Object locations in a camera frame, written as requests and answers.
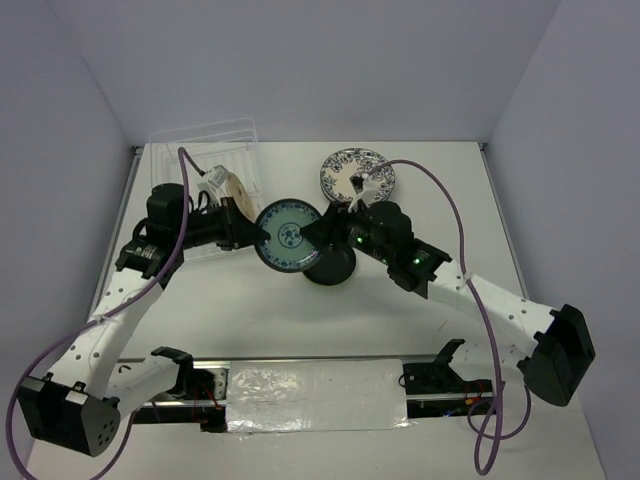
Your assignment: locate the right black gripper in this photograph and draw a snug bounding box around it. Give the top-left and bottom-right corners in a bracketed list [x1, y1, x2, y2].
[300, 197, 393, 264]

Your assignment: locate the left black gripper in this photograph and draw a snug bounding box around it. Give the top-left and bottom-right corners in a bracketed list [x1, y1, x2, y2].
[174, 196, 270, 251]

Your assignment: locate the dark green plate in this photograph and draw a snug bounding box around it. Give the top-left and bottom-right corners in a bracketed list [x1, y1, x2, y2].
[303, 247, 357, 283]

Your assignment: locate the teal green plate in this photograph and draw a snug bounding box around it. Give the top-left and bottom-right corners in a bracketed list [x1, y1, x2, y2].
[255, 199, 321, 273]

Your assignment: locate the white pink plate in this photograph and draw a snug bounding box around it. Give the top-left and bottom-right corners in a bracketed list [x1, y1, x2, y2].
[321, 184, 352, 203]

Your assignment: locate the beige plate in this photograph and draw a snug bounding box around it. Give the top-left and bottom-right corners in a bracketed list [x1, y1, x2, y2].
[224, 172, 257, 222]

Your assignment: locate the dark patterned plate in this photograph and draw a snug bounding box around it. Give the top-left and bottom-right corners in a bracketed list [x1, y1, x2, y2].
[319, 148, 396, 200]

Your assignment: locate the lime green plate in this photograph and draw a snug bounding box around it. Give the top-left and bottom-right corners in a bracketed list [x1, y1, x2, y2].
[309, 280, 345, 288]

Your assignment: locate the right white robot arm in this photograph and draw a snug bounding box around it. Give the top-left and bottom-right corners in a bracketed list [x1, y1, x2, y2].
[301, 201, 596, 407]

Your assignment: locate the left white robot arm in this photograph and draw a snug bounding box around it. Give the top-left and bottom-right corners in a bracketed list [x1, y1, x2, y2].
[17, 183, 270, 457]

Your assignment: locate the silver foil tape patch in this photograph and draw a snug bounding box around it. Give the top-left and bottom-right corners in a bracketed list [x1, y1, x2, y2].
[225, 359, 409, 434]

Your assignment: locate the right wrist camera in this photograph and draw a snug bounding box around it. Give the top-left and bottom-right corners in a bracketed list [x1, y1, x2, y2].
[348, 173, 390, 212]

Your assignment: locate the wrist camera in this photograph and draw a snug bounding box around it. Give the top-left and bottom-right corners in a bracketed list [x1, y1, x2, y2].
[348, 173, 390, 212]
[198, 165, 231, 199]

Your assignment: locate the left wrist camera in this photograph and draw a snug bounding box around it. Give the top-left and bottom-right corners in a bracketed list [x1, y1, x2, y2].
[198, 165, 231, 199]

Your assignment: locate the white wire dish rack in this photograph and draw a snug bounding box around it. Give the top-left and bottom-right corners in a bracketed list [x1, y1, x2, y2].
[149, 118, 265, 216]

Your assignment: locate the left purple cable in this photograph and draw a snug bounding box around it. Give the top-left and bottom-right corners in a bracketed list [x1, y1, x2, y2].
[5, 147, 206, 479]

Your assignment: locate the purple cable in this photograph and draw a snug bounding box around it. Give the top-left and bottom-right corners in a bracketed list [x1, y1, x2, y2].
[349, 159, 531, 475]
[5, 147, 206, 479]

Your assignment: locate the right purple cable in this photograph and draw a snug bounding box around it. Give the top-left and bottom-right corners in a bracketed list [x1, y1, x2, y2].
[349, 159, 531, 475]

